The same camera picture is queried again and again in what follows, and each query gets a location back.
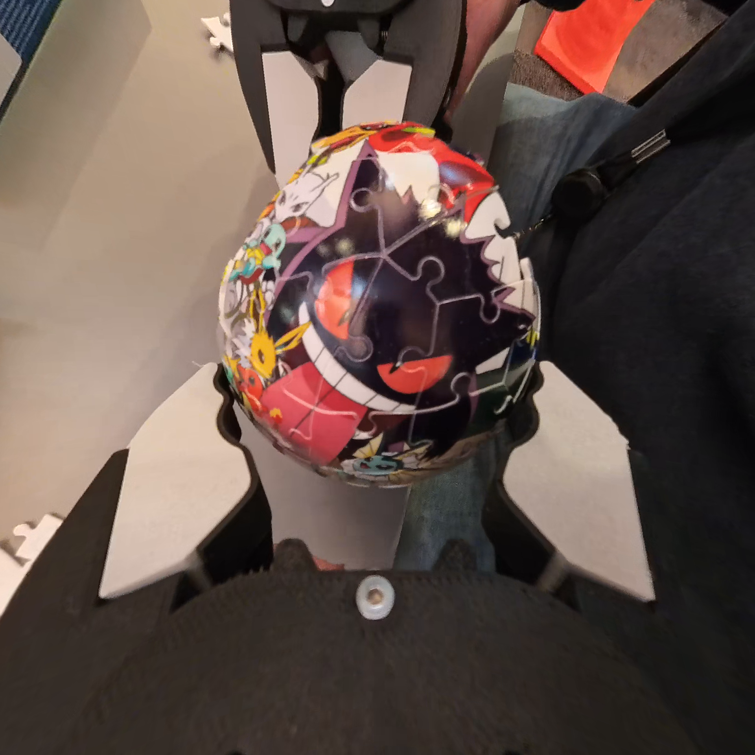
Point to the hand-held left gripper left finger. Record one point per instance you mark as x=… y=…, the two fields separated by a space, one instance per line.
x=177 y=501

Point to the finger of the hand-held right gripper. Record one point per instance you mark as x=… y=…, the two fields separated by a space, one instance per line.
x=383 y=94
x=289 y=100

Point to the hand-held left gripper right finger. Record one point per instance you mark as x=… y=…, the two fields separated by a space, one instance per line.
x=572 y=501

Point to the squarish white puzzle piece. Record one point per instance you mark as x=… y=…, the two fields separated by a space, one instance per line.
x=12 y=581

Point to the colourful puzzle ball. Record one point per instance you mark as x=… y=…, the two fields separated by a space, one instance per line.
x=383 y=324

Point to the blue white puzzle box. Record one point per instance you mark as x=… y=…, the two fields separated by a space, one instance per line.
x=23 y=35

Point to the person's right hand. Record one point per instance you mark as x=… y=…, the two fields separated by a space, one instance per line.
x=489 y=47

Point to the person's blue jeans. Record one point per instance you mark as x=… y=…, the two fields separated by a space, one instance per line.
x=548 y=147

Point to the person's dark shirt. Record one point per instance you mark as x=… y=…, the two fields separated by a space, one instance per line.
x=678 y=354

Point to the red box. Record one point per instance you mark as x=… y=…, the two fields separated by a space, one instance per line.
x=596 y=41

